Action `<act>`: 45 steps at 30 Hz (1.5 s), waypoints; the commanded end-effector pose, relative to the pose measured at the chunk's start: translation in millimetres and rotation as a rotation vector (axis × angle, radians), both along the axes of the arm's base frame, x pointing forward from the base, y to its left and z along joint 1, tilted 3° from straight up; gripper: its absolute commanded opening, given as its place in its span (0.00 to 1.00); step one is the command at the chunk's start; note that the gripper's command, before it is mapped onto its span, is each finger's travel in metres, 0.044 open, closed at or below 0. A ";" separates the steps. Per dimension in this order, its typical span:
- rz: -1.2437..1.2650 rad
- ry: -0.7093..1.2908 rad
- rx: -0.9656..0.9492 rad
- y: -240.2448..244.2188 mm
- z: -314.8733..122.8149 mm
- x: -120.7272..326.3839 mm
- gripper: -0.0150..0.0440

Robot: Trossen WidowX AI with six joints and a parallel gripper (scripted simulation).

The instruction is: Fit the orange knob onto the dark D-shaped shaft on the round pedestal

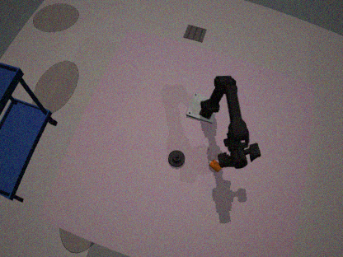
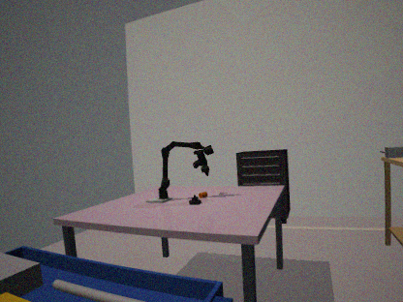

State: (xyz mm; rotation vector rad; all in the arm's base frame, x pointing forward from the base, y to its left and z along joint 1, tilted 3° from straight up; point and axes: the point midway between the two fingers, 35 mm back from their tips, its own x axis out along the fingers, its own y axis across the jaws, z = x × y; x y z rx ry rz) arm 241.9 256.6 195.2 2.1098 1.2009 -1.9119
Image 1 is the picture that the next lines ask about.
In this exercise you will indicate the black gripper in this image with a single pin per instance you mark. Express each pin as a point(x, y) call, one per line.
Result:
point(226, 161)

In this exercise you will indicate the orange knob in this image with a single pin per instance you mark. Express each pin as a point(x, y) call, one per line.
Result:
point(215, 165)

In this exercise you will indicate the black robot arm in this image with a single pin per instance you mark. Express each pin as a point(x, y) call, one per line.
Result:
point(237, 130)

